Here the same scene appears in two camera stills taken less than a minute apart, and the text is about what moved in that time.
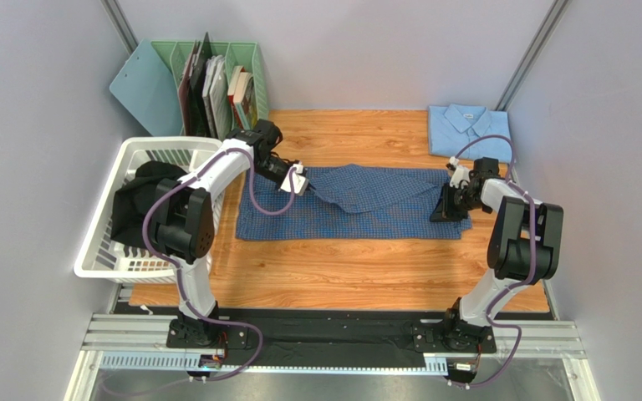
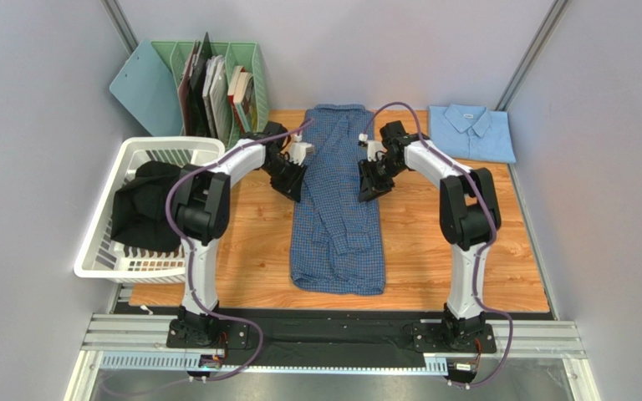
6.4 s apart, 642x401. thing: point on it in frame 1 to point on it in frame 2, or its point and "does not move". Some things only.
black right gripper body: [453, 198] to [372, 174]
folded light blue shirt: [451, 126] does not move
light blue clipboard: [148, 90] does not move
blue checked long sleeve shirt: [345, 203] to [336, 246]
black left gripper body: [272, 167] does not move
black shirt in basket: [134, 200] does not move
